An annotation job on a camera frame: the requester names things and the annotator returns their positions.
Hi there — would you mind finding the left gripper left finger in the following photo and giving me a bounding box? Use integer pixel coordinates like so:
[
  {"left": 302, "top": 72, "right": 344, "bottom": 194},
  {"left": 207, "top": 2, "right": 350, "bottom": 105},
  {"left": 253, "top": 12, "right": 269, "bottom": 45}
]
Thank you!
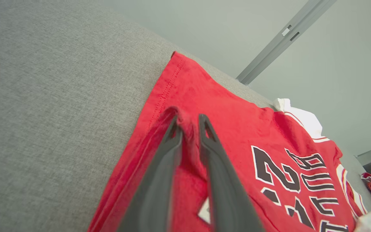
[{"left": 118, "top": 114, "right": 183, "bottom": 232}]

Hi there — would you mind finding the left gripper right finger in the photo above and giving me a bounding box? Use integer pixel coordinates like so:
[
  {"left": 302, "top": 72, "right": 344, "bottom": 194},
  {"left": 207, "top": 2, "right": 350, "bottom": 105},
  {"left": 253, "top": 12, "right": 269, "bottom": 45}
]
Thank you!
[{"left": 198, "top": 113, "right": 265, "bottom": 232}]

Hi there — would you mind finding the red and white jersey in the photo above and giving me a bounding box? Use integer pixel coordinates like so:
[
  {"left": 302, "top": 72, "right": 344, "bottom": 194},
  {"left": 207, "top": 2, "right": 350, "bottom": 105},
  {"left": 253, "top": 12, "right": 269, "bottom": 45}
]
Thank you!
[{"left": 87, "top": 52, "right": 368, "bottom": 232}]

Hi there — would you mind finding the grey fabric sofa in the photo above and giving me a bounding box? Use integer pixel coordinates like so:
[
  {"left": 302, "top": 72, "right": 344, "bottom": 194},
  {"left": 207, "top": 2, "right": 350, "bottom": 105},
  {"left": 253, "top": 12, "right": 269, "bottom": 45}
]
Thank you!
[{"left": 0, "top": 0, "right": 371, "bottom": 232}]

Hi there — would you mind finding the grey partition post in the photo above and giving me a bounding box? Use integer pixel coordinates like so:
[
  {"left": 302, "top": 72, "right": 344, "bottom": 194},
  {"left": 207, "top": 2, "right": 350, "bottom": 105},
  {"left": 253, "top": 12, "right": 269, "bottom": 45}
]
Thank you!
[{"left": 235, "top": 0, "right": 337, "bottom": 86}]

